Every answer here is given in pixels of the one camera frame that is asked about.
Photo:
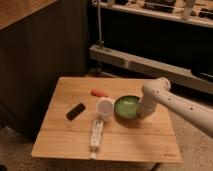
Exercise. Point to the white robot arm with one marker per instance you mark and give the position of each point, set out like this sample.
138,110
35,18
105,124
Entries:
157,91

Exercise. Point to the dark wooden cabinet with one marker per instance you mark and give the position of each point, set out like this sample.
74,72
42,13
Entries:
34,53

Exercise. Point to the black rectangular remote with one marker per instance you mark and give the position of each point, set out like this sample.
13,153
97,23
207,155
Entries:
75,111

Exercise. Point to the white plastic cup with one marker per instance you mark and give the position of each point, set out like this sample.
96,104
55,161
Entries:
104,107

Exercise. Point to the wooden folding table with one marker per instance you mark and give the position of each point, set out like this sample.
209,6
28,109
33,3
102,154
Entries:
66,129

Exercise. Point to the orange carrot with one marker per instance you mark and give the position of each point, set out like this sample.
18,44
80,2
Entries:
98,93

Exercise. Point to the metal shelf rack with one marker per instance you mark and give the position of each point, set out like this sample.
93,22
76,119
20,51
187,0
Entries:
157,38

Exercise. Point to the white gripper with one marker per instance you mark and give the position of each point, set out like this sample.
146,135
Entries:
146,107

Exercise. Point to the green ceramic bowl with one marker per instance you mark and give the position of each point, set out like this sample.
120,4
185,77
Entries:
126,107

